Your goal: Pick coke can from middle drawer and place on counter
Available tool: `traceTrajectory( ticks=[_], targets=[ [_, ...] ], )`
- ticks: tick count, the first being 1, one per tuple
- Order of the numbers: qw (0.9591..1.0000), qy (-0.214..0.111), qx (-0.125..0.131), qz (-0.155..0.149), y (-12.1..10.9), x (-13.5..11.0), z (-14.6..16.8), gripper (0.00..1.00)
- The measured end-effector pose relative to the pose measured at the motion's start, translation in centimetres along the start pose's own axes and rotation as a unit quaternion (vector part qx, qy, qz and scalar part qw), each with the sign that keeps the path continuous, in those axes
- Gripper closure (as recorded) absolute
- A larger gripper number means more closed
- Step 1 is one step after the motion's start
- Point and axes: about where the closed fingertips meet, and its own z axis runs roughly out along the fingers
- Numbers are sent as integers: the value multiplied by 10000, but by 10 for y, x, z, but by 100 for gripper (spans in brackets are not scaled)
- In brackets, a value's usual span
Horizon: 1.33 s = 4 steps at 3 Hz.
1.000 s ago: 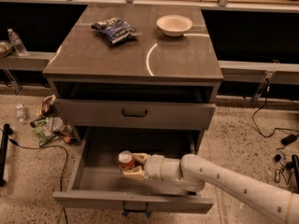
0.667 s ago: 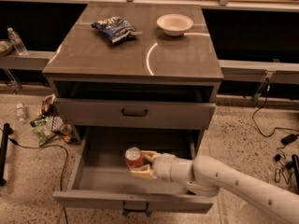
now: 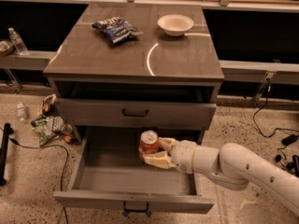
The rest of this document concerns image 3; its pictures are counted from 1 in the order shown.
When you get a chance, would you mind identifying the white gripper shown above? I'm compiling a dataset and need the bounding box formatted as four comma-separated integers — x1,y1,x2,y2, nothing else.
142,137,197,174

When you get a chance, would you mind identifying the red coke can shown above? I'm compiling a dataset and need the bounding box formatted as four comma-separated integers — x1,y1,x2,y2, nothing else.
138,130,159,161

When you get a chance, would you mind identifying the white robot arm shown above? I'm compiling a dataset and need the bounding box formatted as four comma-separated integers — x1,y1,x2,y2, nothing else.
139,138,299,216

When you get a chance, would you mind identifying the open grey lower drawer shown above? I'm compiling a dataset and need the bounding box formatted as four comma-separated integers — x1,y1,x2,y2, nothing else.
54,127,214,216

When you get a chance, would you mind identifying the grey drawer cabinet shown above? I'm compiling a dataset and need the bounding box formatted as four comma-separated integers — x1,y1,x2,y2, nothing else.
44,3,224,142

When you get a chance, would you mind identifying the green snack bag on floor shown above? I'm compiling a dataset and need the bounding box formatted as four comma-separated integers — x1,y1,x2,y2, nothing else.
31,117,58,147

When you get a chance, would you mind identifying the brown snack bag on floor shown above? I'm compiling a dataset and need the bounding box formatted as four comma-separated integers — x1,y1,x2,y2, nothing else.
41,94,56,115

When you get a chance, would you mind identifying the white paper bowl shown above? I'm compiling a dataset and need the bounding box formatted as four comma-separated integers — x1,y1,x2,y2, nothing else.
157,14,194,36

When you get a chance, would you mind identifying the blue chip bag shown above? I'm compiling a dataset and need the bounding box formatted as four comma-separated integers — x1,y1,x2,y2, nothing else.
92,16,143,44

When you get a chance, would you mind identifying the black stand right floor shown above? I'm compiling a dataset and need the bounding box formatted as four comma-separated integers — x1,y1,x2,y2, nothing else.
292,155,299,177

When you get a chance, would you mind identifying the black stand floor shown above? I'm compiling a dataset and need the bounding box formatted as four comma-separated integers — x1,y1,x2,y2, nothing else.
292,155,299,177
0,123,14,186

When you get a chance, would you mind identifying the plastic bottle on floor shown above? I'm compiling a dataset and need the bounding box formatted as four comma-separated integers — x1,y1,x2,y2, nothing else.
17,103,27,122

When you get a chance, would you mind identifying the black stand left floor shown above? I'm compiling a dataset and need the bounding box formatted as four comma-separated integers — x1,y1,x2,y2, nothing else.
0,123,14,186

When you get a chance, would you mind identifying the clear water bottle on ledge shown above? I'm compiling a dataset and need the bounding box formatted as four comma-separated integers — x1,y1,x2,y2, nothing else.
8,28,29,55

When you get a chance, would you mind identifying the bowl on left ledge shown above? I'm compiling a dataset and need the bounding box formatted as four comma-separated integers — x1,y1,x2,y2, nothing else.
0,40,14,57

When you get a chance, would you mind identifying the black power adapter cable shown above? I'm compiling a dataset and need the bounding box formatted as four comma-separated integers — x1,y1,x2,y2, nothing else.
251,77,299,173

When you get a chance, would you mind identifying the black cable left floor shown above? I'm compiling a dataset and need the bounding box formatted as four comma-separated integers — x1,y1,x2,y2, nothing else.
0,126,70,224

